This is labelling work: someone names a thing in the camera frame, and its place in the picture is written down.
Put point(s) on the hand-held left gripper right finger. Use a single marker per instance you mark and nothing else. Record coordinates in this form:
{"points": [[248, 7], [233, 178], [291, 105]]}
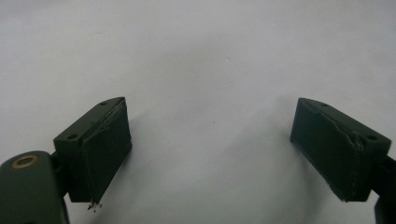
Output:
{"points": [[336, 149]]}

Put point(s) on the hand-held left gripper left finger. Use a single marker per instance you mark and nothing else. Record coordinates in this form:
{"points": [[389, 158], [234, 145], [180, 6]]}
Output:
{"points": [[99, 149]]}

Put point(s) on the light blue table mat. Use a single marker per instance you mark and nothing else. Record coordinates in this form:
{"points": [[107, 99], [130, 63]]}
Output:
{"points": [[199, 62]]}

